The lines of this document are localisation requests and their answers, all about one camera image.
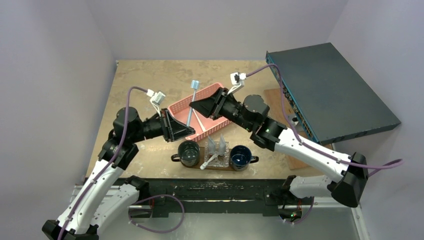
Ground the pink plastic basket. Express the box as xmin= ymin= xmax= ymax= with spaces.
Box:
xmin=168 ymin=82 xmax=230 ymax=142

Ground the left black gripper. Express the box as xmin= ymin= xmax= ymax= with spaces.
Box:
xmin=130 ymin=108 xmax=195 ymax=143

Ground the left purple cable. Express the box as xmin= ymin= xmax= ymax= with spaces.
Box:
xmin=56 ymin=86 xmax=186 ymax=240

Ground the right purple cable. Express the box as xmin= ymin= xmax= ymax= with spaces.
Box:
xmin=245 ymin=63 xmax=405 ymax=226

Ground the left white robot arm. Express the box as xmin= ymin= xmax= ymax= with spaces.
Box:
xmin=42 ymin=106 xmax=195 ymax=240

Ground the purple cable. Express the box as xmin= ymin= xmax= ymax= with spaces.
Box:
xmin=245 ymin=63 xmax=405 ymax=226
xmin=56 ymin=86 xmax=186 ymax=240

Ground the black aluminium base frame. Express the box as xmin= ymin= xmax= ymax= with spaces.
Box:
xmin=74 ymin=176 xmax=362 ymax=220

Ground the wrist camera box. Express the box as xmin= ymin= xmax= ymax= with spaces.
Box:
xmin=146 ymin=89 xmax=166 ymax=116
xmin=227 ymin=72 xmax=247 ymax=95

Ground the dark network switch box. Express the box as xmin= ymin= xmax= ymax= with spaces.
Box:
xmin=265 ymin=42 xmax=401 ymax=145

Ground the light blue toothbrush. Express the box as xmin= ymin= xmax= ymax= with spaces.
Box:
xmin=185 ymin=80 xmax=201 ymax=128

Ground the oval wooden tray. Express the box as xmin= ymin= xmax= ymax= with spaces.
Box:
xmin=182 ymin=146 xmax=235 ymax=171

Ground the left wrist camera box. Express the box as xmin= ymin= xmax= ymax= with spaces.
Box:
xmin=146 ymin=89 xmax=166 ymax=116

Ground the wooden board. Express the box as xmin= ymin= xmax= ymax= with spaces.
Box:
xmin=263 ymin=88 xmax=334 ymax=171

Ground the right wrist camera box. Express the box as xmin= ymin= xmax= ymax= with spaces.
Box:
xmin=227 ymin=72 xmax=247 ymax=95

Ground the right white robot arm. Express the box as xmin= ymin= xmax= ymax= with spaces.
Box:
xmin=189 ymin=87 xmax=369 ymax=208

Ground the white red-capped toothpaste tube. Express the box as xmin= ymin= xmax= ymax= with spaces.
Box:
xmin=207 ymin=135 xmax=217 ymax=156

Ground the clear plastic holder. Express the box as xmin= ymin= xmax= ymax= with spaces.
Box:
xmin=201 ymin=141 xmax=230 ymax=169

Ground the dark green enamel mug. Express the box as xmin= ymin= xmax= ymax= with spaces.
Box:
xmin=170 ymin=140 xmax=200 ymax=167

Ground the blue enamel mug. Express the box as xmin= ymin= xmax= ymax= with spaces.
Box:
xmin=229 ymin=145 xmax=260 ymax=171

